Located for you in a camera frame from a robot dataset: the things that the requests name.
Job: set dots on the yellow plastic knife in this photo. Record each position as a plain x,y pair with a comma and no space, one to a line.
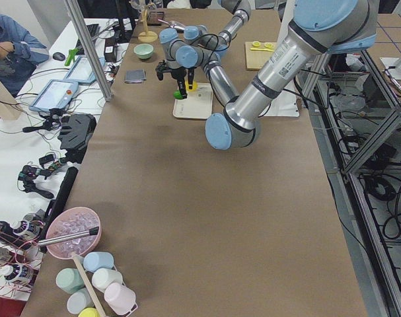
261,50

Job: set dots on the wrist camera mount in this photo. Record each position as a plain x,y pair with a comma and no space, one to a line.
162,68

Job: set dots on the blue cup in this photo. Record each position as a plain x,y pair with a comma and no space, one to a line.
97,260

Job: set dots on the yellow cup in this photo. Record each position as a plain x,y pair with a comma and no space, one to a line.
89,312

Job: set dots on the pink bowl with ice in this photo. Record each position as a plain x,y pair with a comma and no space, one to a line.
72,221

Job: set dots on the yellow lemon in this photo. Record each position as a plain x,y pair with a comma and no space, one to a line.
191,87

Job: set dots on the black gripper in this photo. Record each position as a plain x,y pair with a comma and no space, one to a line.
178,73

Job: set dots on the wooden mug tree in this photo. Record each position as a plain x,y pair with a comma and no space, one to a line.
146,36

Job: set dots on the teach pendant tablet far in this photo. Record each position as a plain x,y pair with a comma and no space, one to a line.
81,72

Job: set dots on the pink cup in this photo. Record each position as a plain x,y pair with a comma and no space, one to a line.
120,298

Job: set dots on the grey folded cloth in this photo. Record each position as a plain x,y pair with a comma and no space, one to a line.
135,76

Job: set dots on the teach pendant tablet near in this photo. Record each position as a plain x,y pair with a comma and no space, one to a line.
57,94

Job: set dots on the white cup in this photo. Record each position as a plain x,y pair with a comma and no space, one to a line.
103,277

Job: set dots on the black computer mouse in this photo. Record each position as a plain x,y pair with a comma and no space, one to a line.
58,56

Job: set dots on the cream rabbit tray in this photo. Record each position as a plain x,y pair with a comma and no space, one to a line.
198,104

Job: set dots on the aluminium frame post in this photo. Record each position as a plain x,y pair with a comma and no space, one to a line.
78,21

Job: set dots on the wooden cutting board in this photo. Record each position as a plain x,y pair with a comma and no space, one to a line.
256,60

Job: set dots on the seated person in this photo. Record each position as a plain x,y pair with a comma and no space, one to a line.
20,54

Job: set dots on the mint green bowl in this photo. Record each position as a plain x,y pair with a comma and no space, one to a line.
143,51

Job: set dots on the grey cup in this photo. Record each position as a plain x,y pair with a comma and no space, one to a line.
78,301

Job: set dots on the green cup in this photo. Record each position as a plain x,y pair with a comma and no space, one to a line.
69,280

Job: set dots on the metal tongs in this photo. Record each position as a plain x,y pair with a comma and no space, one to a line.
90,232

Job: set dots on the metal scoop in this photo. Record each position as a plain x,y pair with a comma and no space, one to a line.
178,26

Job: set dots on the teach pendant tablet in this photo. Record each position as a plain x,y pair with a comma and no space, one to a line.
81,72
57,94

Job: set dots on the green lime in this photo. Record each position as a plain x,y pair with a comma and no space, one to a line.
177,95

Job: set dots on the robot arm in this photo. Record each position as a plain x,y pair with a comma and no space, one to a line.
317,27
205,50

